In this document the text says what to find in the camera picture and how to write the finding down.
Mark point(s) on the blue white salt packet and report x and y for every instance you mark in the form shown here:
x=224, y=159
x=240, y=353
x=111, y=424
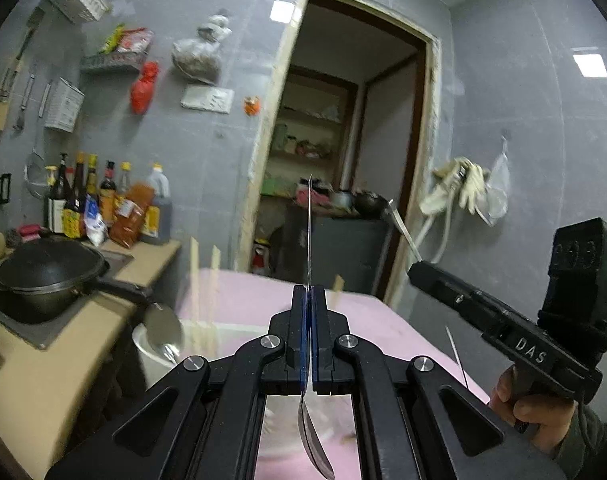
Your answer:
x=96, y=225

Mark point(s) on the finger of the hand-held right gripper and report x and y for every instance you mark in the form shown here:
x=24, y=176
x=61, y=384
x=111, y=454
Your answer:
x=448, y=290

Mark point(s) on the dark sauce bottle yellow cap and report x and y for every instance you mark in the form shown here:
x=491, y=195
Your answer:
x=91, y=180

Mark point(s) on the metal strainer ladle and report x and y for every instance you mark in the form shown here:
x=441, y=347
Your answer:
x=33, y=180

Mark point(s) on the cream rubber gloves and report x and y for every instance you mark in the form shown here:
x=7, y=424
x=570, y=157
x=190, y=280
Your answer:
x=446, y=185

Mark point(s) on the metal spatula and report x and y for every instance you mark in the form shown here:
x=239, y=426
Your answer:
x=24, y=105

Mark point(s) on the pink floral table cloth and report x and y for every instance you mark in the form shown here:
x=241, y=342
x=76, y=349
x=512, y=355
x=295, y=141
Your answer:
x=383, y=330

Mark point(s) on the wooden shelf unit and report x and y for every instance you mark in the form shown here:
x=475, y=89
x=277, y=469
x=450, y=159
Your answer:
x=308, y=135

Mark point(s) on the dark sauce bottle black cap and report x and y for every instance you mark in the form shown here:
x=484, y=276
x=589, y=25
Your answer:
x=107, y=190

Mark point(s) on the black pot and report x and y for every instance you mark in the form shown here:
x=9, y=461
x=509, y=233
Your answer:
x=368, y=204

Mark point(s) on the orange wall hook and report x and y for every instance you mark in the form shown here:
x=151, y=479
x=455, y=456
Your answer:
x=252, y=106

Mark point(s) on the clear plastic bag of goods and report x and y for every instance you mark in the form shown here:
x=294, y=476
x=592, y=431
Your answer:
x=198, y=57

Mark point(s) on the clear hanging plastic bag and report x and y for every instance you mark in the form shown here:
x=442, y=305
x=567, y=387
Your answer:
x=498, y=190

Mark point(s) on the steel spoon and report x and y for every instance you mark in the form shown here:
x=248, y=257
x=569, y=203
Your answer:
x=161, y=327
x=402, y=230
x=314, y=440

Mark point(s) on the person's right hand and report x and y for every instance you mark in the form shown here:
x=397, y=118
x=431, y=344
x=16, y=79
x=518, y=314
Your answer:
x=548, y=410

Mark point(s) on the red white bottle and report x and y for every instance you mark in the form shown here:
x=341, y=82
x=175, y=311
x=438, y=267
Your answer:
x=261, y=260

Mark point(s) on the black wok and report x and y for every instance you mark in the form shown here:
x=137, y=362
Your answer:
x=48, y=270

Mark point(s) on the white plastic utensil holder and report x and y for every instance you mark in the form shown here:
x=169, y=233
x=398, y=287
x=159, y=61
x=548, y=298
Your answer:
x=148, y=360

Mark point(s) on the person's right forearm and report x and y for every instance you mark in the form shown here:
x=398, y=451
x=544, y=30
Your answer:
x=598, y=445

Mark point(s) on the red snack packet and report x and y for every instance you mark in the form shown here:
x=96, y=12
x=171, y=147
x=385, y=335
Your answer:
x=136, y=40

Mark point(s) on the white wall outlet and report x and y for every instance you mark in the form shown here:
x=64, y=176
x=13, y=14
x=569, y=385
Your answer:
x=207, y=99

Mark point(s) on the clear bottle yellow cap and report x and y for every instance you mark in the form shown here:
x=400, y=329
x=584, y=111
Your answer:
x=125, y=180

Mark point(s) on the dark sauce bottle yellow label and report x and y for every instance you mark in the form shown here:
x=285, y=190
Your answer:
x=74, y=210

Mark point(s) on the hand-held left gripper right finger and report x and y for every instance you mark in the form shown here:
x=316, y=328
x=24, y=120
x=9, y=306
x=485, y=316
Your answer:
x=319, y=320

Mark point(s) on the red plastic bag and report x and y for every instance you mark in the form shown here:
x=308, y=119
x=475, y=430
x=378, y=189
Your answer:
x=144, y=90

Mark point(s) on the black wall socket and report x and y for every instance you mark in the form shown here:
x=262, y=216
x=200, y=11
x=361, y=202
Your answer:
x=1, y=188

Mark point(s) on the grey wall shelf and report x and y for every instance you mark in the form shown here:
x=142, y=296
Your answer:
x=111, y=63

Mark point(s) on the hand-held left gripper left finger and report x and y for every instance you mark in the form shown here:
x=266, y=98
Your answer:
x=299, y=320

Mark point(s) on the steel pot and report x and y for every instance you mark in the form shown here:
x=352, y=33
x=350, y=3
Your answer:
x=341, y=200

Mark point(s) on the grey cabinet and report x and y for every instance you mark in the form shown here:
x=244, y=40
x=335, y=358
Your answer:
x=343, y=255

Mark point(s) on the dark pump sauce bottle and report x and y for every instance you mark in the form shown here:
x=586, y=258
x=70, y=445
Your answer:
x=54, y=205

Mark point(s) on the beige kitchen counter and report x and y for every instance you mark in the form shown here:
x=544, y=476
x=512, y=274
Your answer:
x=53, y=375

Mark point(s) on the yellow snack packet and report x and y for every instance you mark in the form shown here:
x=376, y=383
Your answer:
x=111, y=40

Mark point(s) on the red scrub sponge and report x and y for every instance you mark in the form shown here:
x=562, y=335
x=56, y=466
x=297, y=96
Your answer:
x=29, y=231

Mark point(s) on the orange red spice packet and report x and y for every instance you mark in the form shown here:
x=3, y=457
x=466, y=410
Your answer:
x=128, y=220

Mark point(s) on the wooden door frame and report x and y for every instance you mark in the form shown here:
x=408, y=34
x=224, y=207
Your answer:
x=263, y=160

